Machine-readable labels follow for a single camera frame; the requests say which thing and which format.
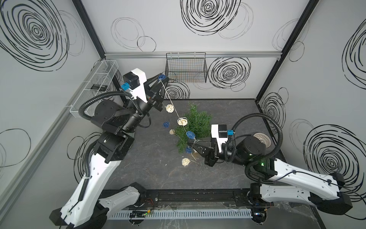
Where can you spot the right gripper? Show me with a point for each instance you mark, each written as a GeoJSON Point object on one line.
{"type": "Point", "coordinates": [210, 151]}

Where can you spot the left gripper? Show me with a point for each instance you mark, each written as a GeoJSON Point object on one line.
{"type": "Point", "coordinates": [151, 90]}

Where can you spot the small green christmas tree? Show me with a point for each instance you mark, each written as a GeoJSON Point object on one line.
{"type": "Point", "coordinates": [199, 122]}

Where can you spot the rattan ball string lights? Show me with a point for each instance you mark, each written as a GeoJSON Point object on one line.
{"type": "Point", "coordinates": [180, 121]}

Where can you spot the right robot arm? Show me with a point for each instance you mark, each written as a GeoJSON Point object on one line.
{"type": "Point", "coordinates": [273, 180]}

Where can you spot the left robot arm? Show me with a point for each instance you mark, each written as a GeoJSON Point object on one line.
{"type": "Point", "coordinates": [118, 114]}

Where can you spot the small black object in shelf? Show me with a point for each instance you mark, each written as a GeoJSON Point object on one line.
{"type": "Point", "coordinates": [101, 88]}

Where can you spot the white perforated cup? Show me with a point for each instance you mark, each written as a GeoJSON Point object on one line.
{"type": "Point", "coordinates": [263, 138]}

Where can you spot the mint green toaster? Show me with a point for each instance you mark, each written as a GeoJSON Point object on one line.
{"type": "Point", "coordinates": [108, 137]}

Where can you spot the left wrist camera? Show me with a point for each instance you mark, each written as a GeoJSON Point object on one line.
{"type": "Point", "coordinates": [134, 84]}

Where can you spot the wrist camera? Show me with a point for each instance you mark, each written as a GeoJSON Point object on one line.
{"type": "Point", "coordinates": [134, 84]}
{"type": "Point", "coordinates": [221, 133]}

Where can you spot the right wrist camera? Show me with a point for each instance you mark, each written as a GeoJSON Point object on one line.
{"type": "Point", "coordinates": [221, 133]}

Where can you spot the black wire basket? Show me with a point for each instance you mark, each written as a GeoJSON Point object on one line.
{"type": "Point", "coordinates": [186, 67]}

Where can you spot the white mesh wall shelf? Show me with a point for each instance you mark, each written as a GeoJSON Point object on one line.
{"type": "Point", "coordinates": [97, 82]}

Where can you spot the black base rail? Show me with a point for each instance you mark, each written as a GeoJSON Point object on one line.
{"type": "Point", "coordinates": [240, 197]}

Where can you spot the grey slotted cable duct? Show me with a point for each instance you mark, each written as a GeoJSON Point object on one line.
{"type": "Point", "coordinates": [185, 214]}

